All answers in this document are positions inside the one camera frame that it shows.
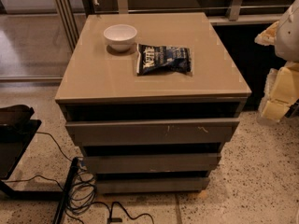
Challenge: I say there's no black stand with tray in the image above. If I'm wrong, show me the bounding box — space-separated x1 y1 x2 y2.
0 105 78 224

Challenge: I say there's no grey middle drawer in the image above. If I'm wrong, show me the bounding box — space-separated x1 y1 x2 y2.
84 153 221 174

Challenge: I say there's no black coiled cable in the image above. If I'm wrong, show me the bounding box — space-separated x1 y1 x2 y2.
4 131 155 224

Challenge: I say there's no dark blue chip bag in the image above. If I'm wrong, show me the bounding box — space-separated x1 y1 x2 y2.
136 44 192 76

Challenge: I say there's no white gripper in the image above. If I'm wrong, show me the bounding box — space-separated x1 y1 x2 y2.
254 21 299 121

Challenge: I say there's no white ceramic bowl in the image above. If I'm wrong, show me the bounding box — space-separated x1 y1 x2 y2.
103 24 137 52

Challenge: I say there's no grey bottom drawer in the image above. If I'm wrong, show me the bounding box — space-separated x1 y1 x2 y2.
96 177 209 193

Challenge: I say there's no grey top drawer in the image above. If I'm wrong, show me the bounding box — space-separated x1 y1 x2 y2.
65 119 239 147

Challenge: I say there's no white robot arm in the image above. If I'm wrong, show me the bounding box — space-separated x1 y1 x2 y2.
254 0 299 122

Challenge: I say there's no grey drawer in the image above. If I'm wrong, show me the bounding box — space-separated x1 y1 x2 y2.
65 119 239 147
84 153 221 174
96 177 209 193

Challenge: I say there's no taupe drawer cabinet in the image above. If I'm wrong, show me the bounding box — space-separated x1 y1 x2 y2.
55 13 250 183

